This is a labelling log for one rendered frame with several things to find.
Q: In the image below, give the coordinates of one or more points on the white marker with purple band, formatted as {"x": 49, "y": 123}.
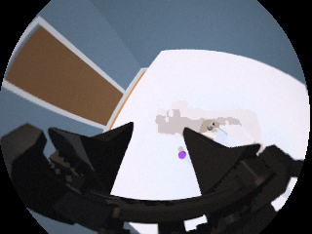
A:
{"x": 212, "y": 125}

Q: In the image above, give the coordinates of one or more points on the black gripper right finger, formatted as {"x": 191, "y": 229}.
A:
{"x": 211, "y": 160}

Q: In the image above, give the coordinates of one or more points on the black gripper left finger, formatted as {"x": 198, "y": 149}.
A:
{"x": 103, "y": 154}

